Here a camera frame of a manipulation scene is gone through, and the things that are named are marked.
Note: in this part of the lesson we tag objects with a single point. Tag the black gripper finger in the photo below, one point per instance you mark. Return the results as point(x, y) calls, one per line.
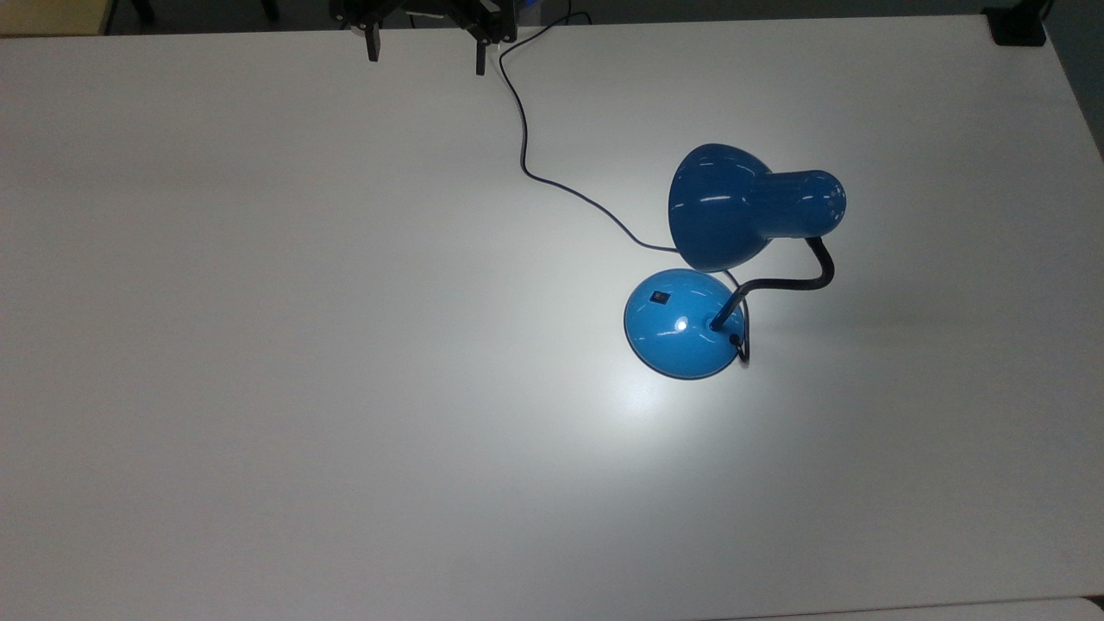
point(373, 45)
point(481, 59)

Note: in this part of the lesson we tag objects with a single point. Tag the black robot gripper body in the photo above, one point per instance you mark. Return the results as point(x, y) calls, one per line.
point(431, 7)

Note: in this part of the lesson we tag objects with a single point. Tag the blue desk lamp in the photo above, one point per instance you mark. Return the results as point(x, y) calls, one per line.
point(720, 211)

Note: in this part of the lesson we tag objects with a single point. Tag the black chair leg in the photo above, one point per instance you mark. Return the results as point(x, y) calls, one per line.
point(270, 8)
point(144, 9)

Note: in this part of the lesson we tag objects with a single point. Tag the light wooden board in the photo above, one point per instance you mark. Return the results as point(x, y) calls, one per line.
point(52, 15)

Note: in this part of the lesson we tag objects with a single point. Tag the black table clamp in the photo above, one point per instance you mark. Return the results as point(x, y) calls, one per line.
point(1016, 26)

